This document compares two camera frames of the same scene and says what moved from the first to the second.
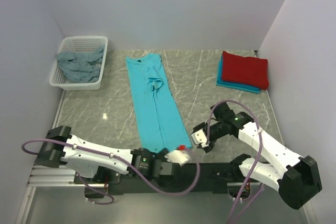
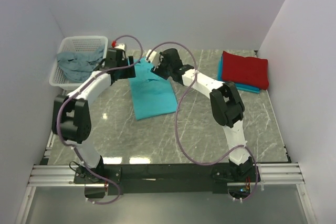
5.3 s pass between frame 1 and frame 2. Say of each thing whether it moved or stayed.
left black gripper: moved
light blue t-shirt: moved
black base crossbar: stayed
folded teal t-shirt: stayed
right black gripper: moved
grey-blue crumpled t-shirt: stayed
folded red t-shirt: stayed
